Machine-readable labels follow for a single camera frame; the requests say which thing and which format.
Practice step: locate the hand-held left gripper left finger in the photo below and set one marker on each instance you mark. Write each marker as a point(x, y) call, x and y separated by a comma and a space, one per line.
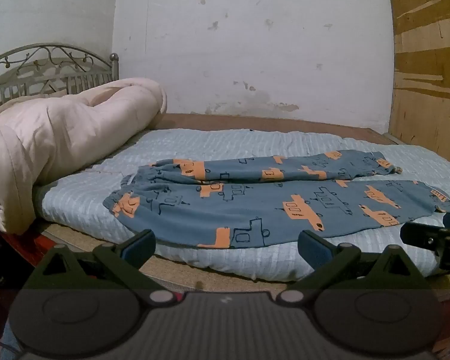
point(139, 245)

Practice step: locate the wooden plywood board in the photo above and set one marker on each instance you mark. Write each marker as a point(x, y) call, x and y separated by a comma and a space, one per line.
point(427, 101)

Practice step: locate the beige woven mat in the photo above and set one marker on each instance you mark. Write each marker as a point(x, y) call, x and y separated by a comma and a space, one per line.
point(172, 270)

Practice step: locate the pale pink comforter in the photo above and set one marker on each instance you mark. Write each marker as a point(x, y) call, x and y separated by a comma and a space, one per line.
point(60, 131)

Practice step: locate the light blue quilted mattress pad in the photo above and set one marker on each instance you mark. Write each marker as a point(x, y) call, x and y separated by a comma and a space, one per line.
point(172, 142)

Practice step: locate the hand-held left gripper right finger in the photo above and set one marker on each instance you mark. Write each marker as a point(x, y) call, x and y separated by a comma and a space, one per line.
point(311, 247)

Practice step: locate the blue pants with orange print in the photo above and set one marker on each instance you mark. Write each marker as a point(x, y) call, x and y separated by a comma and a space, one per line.
point(247, 210)

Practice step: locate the metal scrollwork headboard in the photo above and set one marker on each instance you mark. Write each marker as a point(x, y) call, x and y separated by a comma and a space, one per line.
point(114, 67)

